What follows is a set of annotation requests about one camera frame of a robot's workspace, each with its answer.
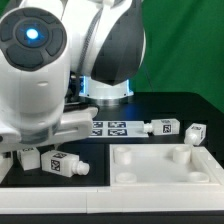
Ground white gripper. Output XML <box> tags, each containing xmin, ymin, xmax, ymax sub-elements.
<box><xmin>0</xmin><ymin>103</ymin><xmax>99</xmax><ymax>153</ymax></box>

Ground white square tabletop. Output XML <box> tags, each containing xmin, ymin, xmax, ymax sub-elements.
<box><xmin>109</xmin><ymin>144</ymin><xmax>224</xmax><ymax>186</ymax></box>

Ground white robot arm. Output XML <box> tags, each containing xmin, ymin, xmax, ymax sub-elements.
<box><xmin>0</xmin><ymin>0</ymin><xmax>146</xmax><ymax>152</ymax></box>

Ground white base tag plate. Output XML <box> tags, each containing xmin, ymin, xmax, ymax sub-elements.
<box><xmin>91</xmin><ymin>121</ymin><xmax>148</xmax><ymax>138</ymax></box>

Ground green backdrop curtain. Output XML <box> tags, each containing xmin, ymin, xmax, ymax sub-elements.
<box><xmin>130</xmin><ymin>0</ymin><xmax>224</xmax><ymax>112</ymax></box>

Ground white obstacle frame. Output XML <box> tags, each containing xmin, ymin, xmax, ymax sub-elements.
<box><xmin>0</xmin><ymin>146</ymin><xmax>224</xmax><ymax>215</ymax></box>

